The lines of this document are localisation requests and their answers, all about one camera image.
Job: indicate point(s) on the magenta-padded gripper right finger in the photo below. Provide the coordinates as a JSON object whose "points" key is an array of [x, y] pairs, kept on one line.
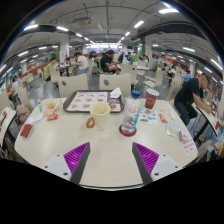
{"points": [[148, 158]]}

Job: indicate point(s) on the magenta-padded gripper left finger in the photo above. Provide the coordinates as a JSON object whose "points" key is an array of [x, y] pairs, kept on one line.
{"points": [[75, 158]]}

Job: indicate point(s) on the clear bottle with blue cap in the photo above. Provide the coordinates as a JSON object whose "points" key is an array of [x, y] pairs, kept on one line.
{"points": [[130, 115]]}

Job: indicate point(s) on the flat round red coaster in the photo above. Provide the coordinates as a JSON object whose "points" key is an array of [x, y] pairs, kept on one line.
{"points": [[124, 133]]}

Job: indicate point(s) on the clear plastic packet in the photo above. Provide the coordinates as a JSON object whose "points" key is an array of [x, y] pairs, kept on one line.
{"points": [[173, 130]]}

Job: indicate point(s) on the colourful printed paper leaflet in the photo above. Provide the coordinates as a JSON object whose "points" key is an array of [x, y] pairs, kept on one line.
{"points": [[149, 116]]}

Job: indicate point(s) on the white slip with pink print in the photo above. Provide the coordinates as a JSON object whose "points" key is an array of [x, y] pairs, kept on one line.
{"points": [[188, 146]]}

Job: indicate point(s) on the small red sauce packet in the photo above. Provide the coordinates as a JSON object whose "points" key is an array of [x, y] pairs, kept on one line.
{"points": [[162, 118]]}

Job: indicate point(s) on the small flat red packet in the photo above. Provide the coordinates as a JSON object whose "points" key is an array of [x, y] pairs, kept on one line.
{"points": [[52, 117]]}

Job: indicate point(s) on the flat red box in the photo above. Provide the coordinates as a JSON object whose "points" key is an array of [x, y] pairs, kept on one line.
{"points": [[26, 130]]}

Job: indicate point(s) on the white paper receipt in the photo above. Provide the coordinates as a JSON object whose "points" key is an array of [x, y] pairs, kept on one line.
{"points": [[35, 119]]}

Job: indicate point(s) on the clear plastic snack bag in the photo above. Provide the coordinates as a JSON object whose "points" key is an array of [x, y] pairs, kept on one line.
{"points": [[51, 106]]}

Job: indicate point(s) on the brown food tray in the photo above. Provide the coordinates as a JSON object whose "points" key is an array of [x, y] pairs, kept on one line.
{"points": [[85, 101]]}

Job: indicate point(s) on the red paper cup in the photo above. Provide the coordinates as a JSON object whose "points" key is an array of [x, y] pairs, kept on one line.
{"points": [[151, 99]]}

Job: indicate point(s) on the neighbouring cream table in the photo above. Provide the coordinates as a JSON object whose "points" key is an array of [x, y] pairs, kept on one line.
{"points": [[6, 123], [205, 121]]}

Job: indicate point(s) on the pink backpack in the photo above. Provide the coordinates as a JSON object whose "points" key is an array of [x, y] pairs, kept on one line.
{"points": [[22, 114]]}

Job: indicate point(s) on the white paper napkin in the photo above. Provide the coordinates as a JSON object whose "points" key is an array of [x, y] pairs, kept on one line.
{"points": [[115, 93]]}

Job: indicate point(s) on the beige chair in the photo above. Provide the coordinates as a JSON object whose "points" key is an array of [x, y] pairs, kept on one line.
{"points": [[116, 83], [75, 85], [25, 96]]}

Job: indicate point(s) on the person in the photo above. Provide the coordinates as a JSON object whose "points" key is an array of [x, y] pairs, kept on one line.
{"points": [[188, 95], [15, 87], [106, 62], [49, 70], [82, 62]]}

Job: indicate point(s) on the ceiling air conditioner unit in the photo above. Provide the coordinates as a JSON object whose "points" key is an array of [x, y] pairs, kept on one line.
{"points": [[81, 21]]}

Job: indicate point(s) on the ceiling lights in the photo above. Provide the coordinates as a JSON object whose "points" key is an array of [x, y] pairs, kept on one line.
{"points": [[168, 10]]}

